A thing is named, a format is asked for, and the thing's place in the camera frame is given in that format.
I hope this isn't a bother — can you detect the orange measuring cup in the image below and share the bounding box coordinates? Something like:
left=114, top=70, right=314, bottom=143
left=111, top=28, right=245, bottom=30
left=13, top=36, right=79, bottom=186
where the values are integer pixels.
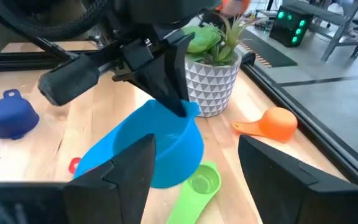
left=231, top=106, right=298, bottom=143

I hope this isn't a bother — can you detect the black box with green lights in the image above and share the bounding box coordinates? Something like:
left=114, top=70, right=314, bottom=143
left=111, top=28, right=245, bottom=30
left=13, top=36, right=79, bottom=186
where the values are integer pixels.
left=268, top=6, right=313, bottom=48

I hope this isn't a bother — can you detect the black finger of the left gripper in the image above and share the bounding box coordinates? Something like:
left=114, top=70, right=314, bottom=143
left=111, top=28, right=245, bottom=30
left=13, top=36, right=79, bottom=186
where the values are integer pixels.
left=112, top=60, right=177, bottom=113
left=165, top=32, right=196, bottom=118

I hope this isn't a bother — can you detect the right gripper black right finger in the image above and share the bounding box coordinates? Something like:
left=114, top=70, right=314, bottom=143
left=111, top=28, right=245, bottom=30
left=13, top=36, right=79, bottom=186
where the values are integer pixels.
left=237, top=134, right=319, bottom=224

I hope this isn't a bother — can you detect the floor mat with striped edge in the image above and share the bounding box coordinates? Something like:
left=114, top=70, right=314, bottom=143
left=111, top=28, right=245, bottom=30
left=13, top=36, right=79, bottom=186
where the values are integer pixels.
left=239, top=29, right=298, bottom=68

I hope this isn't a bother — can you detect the succulent in white patterned pot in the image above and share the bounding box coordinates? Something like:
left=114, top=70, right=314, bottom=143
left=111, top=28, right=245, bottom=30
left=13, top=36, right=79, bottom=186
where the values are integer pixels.
left=181, top=15, right=251, bottom=118

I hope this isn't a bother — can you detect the grey metal bench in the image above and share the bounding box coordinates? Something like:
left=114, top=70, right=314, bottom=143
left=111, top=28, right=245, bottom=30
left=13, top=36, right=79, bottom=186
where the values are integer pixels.
left=283, top=0, right=358, bottom=62

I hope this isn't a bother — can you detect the dark blue measuring cup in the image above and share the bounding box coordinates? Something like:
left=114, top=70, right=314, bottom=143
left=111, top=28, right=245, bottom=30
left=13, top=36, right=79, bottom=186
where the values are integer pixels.
left=0, top=89, right=40, bottom=141

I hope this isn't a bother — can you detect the green measuring cup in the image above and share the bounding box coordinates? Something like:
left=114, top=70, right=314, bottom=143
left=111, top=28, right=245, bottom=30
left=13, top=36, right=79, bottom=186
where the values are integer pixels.
left=166, top=161, right=222, bottom=224

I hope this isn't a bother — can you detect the red measuring cup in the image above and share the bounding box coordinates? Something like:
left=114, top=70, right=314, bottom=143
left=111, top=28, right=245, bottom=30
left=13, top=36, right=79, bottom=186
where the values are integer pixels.
left=68, top=157, right=82, bottom=175

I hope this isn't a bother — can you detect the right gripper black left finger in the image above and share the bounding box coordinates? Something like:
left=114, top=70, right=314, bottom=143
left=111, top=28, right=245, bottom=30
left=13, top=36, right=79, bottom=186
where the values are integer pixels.
left=63, top=134, right=157, bottom=224

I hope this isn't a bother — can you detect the black braided cable sleeve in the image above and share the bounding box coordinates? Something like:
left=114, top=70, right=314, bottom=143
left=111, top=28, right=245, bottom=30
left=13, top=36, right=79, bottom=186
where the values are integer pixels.
left=0, top=0, right=108, bottom=41

